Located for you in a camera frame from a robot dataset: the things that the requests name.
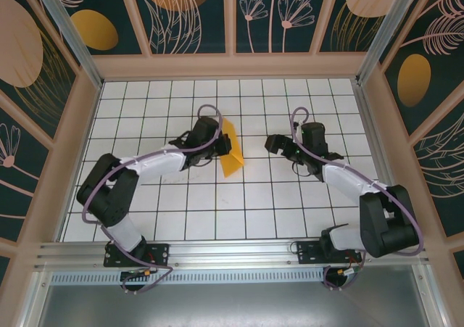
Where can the aluminium side rail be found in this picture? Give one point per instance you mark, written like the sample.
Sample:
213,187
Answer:
377,153

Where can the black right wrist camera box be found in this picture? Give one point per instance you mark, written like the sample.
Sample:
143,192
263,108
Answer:
275,144

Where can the orange cloth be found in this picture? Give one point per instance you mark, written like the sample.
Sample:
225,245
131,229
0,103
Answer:
232,164

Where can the wall panel pink leaf outlines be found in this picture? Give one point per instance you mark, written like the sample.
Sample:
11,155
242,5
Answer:
442,160

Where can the wall panel huge pink oval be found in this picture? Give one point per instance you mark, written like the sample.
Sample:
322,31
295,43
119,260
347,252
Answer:
21,44

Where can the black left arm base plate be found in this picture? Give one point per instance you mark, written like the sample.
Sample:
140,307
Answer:
159,252

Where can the aluminium frame post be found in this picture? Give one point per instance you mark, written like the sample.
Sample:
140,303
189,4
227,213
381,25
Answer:
72,37
384,26

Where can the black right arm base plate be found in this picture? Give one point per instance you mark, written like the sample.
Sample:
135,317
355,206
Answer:
308,252

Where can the wall panel pink flowers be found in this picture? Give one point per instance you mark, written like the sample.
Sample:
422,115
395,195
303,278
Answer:
261,37

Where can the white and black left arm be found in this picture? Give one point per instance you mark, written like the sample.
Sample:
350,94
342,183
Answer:
159,164

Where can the wall panel pink oval grass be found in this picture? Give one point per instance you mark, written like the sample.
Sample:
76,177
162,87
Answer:
333,22

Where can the wall panel orange circle leaves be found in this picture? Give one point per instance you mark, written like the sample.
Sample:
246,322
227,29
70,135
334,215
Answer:
214,22

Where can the wall panel orange oval fern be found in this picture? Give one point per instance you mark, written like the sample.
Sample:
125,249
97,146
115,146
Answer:
442,69

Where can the long aluminium mounting rail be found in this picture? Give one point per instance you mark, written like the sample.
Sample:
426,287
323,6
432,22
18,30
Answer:
232,251

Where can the wall panel small orange oval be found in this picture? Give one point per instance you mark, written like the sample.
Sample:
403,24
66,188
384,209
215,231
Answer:
119,15

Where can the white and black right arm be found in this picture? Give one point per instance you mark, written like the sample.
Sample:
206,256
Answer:
340,182

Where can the grey metal sheet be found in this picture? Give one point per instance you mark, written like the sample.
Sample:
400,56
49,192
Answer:
232,305

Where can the wall panel single flower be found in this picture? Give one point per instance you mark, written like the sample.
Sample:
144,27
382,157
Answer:
18,182

